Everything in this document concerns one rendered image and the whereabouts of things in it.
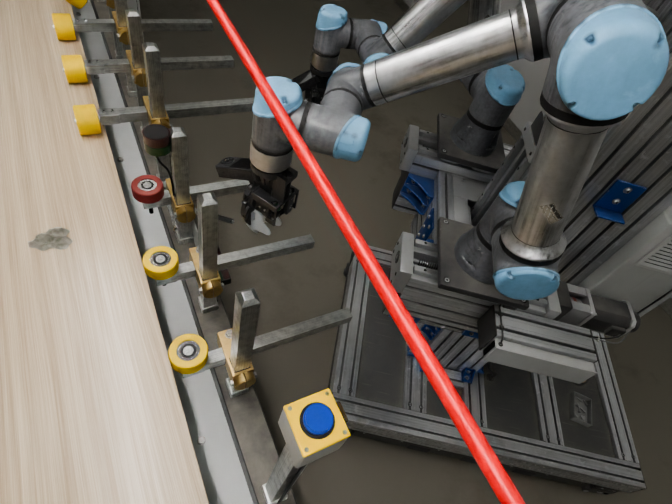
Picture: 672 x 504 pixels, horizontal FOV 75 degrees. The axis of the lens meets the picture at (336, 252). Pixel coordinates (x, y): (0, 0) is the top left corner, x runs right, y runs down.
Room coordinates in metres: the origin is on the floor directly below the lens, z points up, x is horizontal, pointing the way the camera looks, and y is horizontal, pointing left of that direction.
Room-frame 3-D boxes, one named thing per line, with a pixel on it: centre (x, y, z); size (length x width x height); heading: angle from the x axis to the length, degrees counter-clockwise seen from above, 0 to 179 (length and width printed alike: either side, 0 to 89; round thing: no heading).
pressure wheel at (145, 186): (0.76, 0.54, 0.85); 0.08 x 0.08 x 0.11
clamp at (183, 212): (0.79, 0.47, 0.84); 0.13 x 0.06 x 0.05; 41
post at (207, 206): (0.59, 0.28, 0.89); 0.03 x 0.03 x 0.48; 41
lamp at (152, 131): (0.75, 0.48, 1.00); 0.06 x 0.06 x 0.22; 41
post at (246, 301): (0.40, 0.12, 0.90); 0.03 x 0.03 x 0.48; 41
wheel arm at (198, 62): (1.22, 0.76, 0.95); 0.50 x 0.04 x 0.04; 131
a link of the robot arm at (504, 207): (0.78, -0.35, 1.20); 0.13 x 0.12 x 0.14; 5
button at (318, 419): (0.21, -0.05, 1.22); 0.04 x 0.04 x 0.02
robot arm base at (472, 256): (0.79, -0.35, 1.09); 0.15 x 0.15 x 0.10
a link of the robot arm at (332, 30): (1.17, 0.21, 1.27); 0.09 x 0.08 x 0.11; 118
